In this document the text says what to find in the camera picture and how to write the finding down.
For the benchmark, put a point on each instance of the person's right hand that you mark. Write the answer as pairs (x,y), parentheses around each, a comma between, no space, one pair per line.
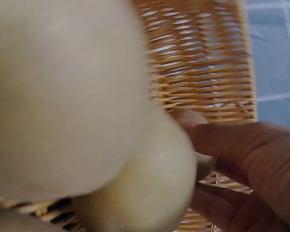
(263,169)

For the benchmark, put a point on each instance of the person's right fingers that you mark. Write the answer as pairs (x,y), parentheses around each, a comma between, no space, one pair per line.
(215,207)

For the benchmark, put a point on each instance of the person's right thumb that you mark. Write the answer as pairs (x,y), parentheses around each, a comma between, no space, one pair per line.
(232,145)

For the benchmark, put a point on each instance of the pale yellowish steamed bun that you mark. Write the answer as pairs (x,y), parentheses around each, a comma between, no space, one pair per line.
(140,193)

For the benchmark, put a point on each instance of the woven wicker basket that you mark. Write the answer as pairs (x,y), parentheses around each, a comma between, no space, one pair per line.
(203,72)

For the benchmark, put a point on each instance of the large white steamed bun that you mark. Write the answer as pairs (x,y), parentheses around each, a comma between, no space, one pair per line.
(62,96)

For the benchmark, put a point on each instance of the shaded white steamed bun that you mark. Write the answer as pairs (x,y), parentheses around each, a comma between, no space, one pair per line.
(17,221)

